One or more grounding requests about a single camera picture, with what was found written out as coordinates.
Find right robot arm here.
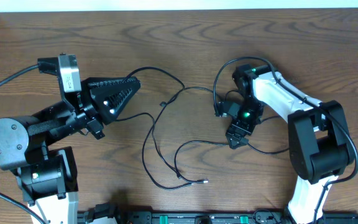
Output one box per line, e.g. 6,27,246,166
214,63,358,223

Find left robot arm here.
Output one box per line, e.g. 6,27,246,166
0,77,140,223

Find black usb cable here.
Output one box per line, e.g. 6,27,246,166
159,86,290,184
115,66,195,190

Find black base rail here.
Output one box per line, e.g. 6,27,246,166
76,202,358,224

